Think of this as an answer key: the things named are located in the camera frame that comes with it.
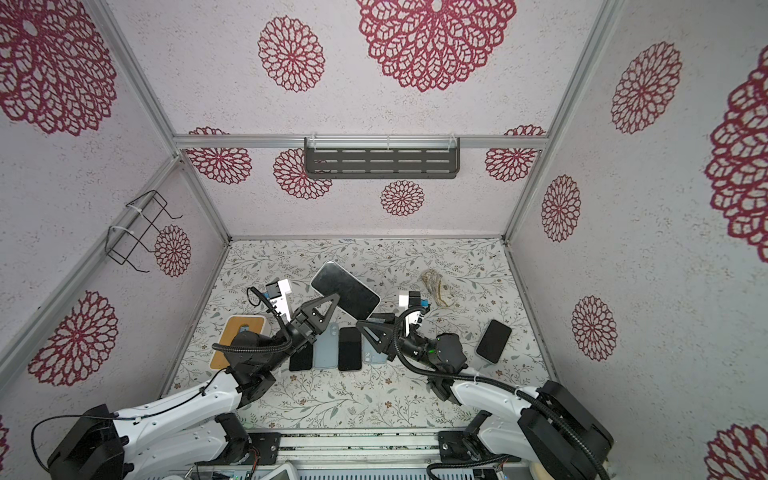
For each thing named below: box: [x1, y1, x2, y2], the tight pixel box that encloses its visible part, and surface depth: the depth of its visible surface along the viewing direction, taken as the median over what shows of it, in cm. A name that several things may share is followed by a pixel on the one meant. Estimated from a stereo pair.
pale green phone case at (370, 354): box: [361, 333, 389, 364], surface depth 91 cm
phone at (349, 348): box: [338, 327, 362, 371], surface depth 90 cm
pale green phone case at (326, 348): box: [314, 323, 339, 369], surface depth 89 cm
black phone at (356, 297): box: [310, 261, 381, 321], surface depth 64 cm
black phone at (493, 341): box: [474, 319, 512, 364], surface depth 96 cm
